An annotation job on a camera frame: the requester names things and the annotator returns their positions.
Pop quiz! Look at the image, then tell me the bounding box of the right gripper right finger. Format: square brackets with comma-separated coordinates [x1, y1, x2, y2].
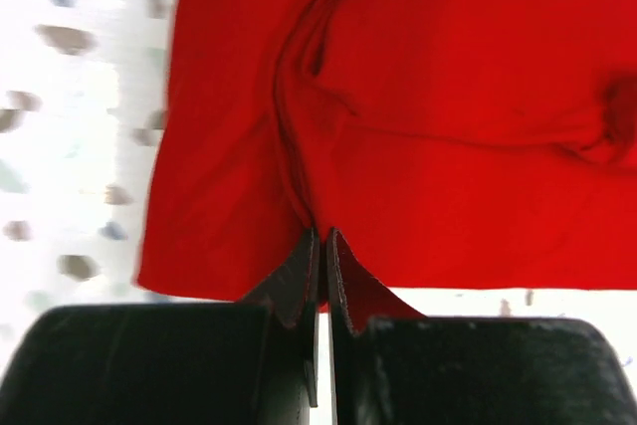
[324, 230, 636, 425]

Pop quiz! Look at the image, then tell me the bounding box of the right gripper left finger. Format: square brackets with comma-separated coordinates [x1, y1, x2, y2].
[1, 231, 319, 425]

